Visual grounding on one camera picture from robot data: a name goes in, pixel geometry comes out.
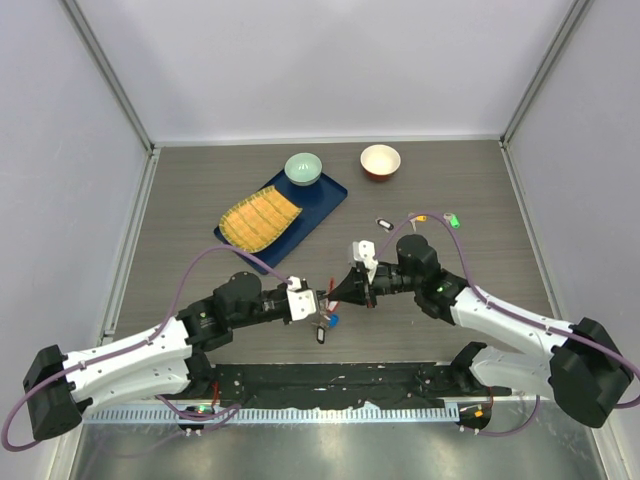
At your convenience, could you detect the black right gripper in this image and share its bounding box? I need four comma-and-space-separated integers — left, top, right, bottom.
329, 265, 421, 309

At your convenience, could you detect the keyring bunch with tags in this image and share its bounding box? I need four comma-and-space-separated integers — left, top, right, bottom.
312, 277, 340, 345

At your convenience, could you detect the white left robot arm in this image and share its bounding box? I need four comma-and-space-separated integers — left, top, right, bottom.
23, 272, 326, 441

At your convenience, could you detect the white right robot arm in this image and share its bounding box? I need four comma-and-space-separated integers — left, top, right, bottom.
328, 234, 635, 428

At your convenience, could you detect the key with black tag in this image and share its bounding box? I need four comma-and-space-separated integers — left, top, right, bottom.
375, 218, 395, 232

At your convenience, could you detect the woven bamboo plate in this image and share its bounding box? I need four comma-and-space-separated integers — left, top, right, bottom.
219, 185, 303, 253

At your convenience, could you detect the key with yellow tag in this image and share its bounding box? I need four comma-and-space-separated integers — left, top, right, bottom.
408, 213, 428, 233

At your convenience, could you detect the key with green tag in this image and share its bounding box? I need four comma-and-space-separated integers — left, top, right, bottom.
443, 212, 461, 229

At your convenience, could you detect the red bowl white inside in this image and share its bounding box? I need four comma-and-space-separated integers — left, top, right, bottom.
360, 144, 402, 182

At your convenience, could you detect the light green bowl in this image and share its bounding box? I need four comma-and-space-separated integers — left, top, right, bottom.
284, 152, 323, 186

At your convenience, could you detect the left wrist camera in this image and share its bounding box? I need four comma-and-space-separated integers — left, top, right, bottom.
286, 276, 318, 322

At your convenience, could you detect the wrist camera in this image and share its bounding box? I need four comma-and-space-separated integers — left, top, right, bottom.
286, 276, 318, 322
351, 240, 379, 284

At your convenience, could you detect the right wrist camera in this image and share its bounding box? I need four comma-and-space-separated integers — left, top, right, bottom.
351, 240, 379, 284

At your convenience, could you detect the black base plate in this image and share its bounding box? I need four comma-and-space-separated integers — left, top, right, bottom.
214, 362, 511, 410

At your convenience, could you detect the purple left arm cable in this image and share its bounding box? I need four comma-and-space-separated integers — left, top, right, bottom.
0, 244, 296, 449

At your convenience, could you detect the white slotted cable duct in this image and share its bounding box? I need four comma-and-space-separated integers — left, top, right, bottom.
85, 403, 459, 425

